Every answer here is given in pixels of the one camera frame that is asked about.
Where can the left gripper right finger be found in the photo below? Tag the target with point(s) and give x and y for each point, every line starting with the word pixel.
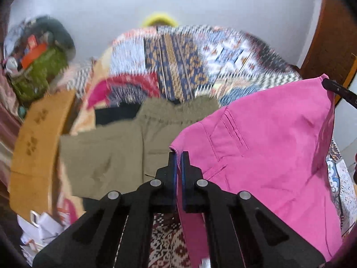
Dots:
pixel 241 231

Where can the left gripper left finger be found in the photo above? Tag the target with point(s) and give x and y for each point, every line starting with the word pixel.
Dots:
pixel 117 232

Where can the pink pants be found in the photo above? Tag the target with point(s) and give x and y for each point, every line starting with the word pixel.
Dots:
pixel 274 144

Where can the wooden door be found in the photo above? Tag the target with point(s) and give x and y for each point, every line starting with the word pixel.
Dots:
pixel 333 48

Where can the olive green shorts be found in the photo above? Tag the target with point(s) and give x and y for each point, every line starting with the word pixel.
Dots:
pixel 161 122

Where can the pile of white papers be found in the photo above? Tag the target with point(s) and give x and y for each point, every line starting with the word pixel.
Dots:
pixel 37 233

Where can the wooden lap desk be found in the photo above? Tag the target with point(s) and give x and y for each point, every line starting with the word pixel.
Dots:
pixel 34 183

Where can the black folded garment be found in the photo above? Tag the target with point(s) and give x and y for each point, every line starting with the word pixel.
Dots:
pixel 115 115

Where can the patchwork patterned bedspread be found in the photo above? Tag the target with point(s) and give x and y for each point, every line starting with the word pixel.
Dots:
pixel 179 64

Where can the green storage bin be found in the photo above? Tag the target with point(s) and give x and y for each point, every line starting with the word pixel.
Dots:
pixel 33 82

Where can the orange box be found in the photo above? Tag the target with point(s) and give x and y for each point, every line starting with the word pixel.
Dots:
pixel 33 54

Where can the yellow curved headboard pad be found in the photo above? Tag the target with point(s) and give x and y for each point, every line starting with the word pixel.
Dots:
pixel 159 19

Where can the grey neck pillow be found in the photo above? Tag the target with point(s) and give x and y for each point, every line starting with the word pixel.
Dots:
pixel 55 34

